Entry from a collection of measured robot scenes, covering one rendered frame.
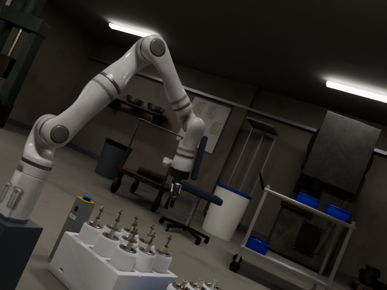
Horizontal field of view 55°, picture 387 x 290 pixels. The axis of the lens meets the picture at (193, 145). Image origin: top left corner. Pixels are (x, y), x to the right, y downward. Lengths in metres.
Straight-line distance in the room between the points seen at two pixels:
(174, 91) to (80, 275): 0.84
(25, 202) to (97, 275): 0.52
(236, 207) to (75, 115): 4.09
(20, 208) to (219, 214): 4.07
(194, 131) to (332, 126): 5.11
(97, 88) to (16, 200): 0.40
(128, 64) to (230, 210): 3.97
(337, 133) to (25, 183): 5.58
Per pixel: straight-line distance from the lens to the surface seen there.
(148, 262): 1.64
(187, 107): 1.32
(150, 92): 9.11
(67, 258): 1.72
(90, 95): 1.18
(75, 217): 1.86
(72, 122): 1.16
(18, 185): 1.18
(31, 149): 1.19
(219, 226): 5.09
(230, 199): 5.05
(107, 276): 1.53
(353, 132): 6.38
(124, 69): 1.25
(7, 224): 1.18
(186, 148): 1.35
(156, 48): 1.26
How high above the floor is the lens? 0.64
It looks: 4 degrees up
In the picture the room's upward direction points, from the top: 24 degrees clockwise
